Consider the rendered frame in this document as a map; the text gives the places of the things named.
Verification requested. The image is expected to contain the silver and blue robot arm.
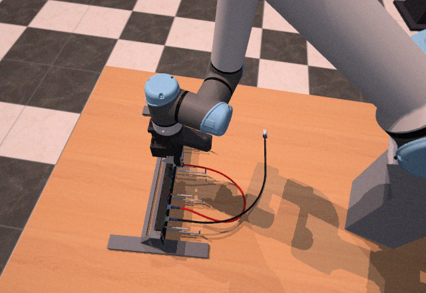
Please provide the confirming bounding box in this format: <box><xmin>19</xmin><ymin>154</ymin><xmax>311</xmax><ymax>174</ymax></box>
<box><xmin>144</xmin><ymin>0</ymin><xmax>426</xmax><ymax>178</ymax></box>

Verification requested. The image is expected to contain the grey port rack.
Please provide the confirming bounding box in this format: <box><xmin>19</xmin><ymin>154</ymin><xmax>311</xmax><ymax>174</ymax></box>
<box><xmin>107</xmin><ymin>157</ymin><xmax>208</xmax><ymax>258</ymax></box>

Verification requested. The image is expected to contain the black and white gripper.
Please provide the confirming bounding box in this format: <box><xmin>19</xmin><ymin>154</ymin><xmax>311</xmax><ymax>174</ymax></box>
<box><xmin>147</xmin><ymin>119</ymin><xmax>184</xmax><ymax>168</ymax></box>

